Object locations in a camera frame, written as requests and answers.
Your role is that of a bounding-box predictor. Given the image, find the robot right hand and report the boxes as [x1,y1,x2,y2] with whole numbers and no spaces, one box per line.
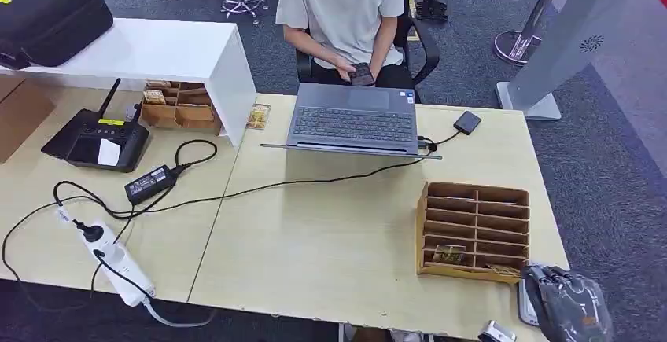
[521,263,617,342]

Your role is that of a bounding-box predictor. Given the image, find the person's right hand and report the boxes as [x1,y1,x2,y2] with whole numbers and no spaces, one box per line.
[330,55,360,83]

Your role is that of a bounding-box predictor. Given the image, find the black smartphone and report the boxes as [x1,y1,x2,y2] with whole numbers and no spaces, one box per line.
[348,61,376,87]

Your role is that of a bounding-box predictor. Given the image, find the white flat device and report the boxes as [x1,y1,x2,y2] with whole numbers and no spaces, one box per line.
[517,277,540,328]

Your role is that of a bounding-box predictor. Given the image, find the grey laptop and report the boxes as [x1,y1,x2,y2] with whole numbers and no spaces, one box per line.
[260,83,443,161]

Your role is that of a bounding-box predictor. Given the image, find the person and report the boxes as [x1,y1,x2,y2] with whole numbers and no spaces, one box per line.
[275,0,410,88]

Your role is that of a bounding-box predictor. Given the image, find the brown card lying flat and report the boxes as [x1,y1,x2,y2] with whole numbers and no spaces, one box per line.
[487,263,522,278]

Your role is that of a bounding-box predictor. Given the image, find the small black hard drive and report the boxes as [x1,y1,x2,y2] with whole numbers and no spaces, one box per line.
[453,110,483,136]

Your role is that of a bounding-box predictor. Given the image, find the wooden slotted card box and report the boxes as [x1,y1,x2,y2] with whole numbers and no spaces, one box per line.
[415,181,531,285]

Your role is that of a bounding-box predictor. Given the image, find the small wooden compartment box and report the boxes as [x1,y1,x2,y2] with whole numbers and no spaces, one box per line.
[139,80,223,135]

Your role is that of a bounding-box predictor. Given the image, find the white desk riser shelf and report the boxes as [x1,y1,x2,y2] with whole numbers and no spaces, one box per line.
[0,18,258,147]

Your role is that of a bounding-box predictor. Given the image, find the grey kiosk stand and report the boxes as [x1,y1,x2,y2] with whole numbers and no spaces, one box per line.
[495,0,638,122]

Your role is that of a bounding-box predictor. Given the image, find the black laptop power adapter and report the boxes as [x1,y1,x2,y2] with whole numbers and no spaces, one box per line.
[123,164,179,206]

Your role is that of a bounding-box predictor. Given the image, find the black controller with antennas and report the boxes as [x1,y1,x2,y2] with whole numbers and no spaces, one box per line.
[40,78,151,173]

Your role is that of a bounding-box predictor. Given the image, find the white power strip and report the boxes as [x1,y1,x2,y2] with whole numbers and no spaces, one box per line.
[56,206,157,308]

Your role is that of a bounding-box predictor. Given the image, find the black hard carrying case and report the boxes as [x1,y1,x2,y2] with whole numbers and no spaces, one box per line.
[0,0,115,70]

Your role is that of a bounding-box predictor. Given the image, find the large black power plug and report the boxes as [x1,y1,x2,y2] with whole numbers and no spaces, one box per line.
[72,219,105,243]

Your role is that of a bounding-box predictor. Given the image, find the brown cardboard box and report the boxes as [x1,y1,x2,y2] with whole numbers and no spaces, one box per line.
[0,77,56,164]

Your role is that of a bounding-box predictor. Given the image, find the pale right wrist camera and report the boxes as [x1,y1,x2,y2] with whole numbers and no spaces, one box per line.
[478,320,518,342]

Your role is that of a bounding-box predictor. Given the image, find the black hard drive cable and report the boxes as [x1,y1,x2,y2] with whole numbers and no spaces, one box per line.
[416,130,462,152]

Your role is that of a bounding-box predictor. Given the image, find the long black laptop cable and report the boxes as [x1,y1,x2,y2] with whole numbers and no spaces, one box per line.
[53,138,442,221]

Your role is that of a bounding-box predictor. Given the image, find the chrome stanchion post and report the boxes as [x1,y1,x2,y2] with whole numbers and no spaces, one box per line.
[493,0,574,65]

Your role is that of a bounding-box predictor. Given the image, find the looped black adapter cable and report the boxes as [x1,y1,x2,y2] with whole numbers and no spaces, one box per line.
[112,139,219,245]

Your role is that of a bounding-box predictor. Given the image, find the black plug cable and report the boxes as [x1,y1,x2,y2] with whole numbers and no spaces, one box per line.
[89,251,155,300]

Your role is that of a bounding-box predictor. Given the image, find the white power strip cord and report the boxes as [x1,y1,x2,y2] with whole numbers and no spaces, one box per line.
[142,297,217,329]

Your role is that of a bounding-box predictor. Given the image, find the thin black cable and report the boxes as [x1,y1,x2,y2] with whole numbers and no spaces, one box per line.
[1,196,95,312]

